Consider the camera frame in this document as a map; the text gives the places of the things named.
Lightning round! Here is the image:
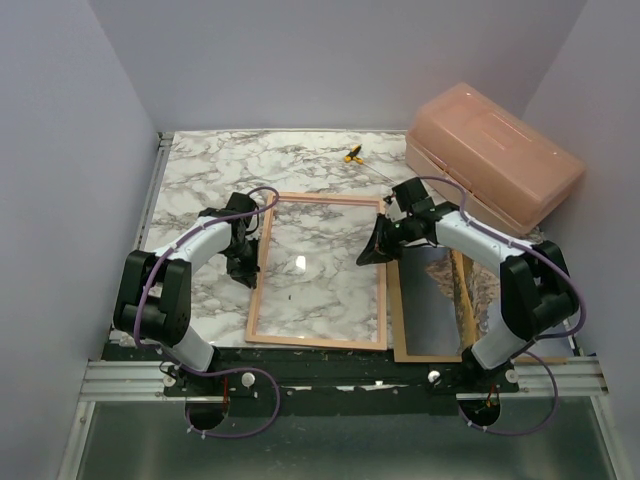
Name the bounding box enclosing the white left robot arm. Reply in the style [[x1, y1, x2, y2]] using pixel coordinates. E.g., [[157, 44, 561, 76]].
[[113, 192, 259, 395]]

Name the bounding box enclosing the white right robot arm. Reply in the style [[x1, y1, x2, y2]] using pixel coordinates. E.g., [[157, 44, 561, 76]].
[[356, 176, 587, 392]]

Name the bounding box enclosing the pink translucent plastic box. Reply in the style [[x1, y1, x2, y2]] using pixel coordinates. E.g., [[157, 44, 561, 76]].
[[405, 83, 586, 237]]

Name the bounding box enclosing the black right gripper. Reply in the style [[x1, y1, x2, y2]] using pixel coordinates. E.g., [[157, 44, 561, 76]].
[[357, 213, 415, 267]]

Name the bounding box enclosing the landscape photo print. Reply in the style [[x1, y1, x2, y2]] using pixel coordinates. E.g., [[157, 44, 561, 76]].
[[397, 244, 576, 359]]

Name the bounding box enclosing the brown frame backing board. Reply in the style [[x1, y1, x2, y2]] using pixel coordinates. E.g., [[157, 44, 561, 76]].
[[387, 249, 571, 365]]

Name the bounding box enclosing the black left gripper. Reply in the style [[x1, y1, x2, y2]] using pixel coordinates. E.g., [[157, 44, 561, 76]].
[[225, 236, 262, 288]]

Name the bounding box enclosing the yellow black T-handle hex key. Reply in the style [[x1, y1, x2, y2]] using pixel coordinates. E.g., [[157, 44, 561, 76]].
[[343, 144, 392, 182]]

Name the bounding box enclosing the aluminium extrusion frame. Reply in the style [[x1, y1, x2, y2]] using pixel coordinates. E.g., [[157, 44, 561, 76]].
[[54, 130, 191, 480]]

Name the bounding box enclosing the pink wooden picture frame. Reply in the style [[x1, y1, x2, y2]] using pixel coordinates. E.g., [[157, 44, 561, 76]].
[[243, 192, 389, 353]]

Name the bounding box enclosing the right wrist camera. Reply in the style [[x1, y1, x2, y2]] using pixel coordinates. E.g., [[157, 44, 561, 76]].
[[383, 196, 406, 222]]

